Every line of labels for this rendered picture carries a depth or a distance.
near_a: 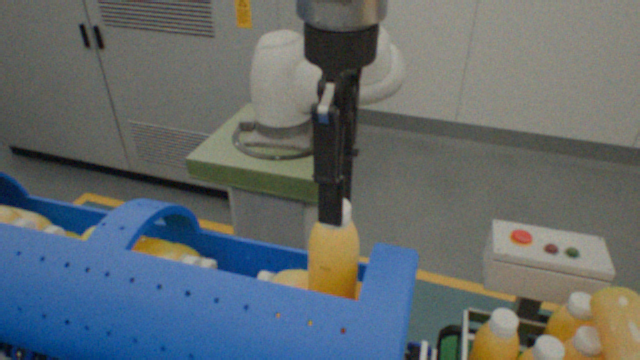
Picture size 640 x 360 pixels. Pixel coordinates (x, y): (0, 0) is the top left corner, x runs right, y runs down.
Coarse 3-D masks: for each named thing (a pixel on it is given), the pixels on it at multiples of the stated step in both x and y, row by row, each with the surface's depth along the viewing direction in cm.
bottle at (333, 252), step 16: (320, 224) 59; (352, 224) 59; (320, 240) 58; (336, 240) 57; (352, 240) 58; (320, 256) 58; (336, 256) 58; (352, 256) 59; (320, 272) 60; (336, 272) 59; (352, 272) 61; (320, 288) 62; (336, 288) 61; (352, 288) 63
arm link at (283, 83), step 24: (264, 48) 110; (288, 48) 109; (264, 72) 110; (288, 72) 110; (312, 72) 112; (264, 96) 114; (288, 96) 113; (312, 96) 114; (264, 120) 118; (288, 120) 117
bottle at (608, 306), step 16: (608, 288) 68; (624, 288) 67; (592, 304) 69; (608, 304) 66; (624, 304) 65; (608, 320) 64; (624, 320) 63; (608, 336) 63; (624, 336) 61; (608, 352) 62; (624, 352) 59
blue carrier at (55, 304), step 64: (0, 192) 96; (0, 256) 67; (64, 256) 66; (128, 256) 64; (256, 256) 86; (384, 256) 63; (0, 320) 68; (64, 320) 64; (128, 320) 62; (192, 320) 60; (256, 320) 58; (320, 320) 57; (384, 320) 56
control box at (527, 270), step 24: (504, 240) 85; (552, 240) 85; (576, 240) 85; (600, 240) 85; (504, 264) 84; (528, 264) 82; (552, 264) 81; (576, 264) 80; (600, 264) 80; (504, 288) 87; (528, 288) 85; (552, 288) 84; (576, 288) 82; (600, 288) 81
